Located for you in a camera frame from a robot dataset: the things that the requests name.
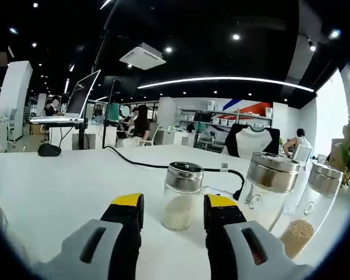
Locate black computer mouse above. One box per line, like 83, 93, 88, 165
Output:
37, 143, 62, 158

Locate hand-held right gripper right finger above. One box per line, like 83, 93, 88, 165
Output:
203, 192, 315, 280

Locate white ceiling air conditioner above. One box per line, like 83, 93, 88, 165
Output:
118, 41, 167, 71

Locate black laptop stand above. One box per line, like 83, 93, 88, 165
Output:
75, 121, 90, 151

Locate black power cable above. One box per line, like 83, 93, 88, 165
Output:
104, 145, 246, 201

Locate ceiling light strip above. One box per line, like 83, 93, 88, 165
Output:
136, 76, 315, 93

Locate black monitor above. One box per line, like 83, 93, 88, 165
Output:
103, 76, 141, 97

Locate shelf with white boxes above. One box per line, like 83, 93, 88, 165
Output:
177, 100, 274, 147

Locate chair with black white shirt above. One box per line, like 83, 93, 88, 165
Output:
223, 123, 281, 160

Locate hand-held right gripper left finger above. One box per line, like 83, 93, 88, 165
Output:
31, 191, 145, 280

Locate tall seasoning bottle white powder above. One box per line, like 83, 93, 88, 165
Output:
239, 151, 302, 232

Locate silver open laptop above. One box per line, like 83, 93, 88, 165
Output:
30, 69, 102, 125

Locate black pole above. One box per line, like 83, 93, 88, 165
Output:
103, 78, 118, 149

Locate white office chair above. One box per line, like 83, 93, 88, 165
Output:
138, 122, 160, 147
290, 143, 313, 169

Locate green board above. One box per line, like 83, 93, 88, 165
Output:
106, 101, 121, 124

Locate short glass seasoning bottle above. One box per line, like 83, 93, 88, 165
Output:
161, 161, 205, 233

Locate tall seasoning bottle brown granules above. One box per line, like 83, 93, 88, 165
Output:
279, 162, 344, 260

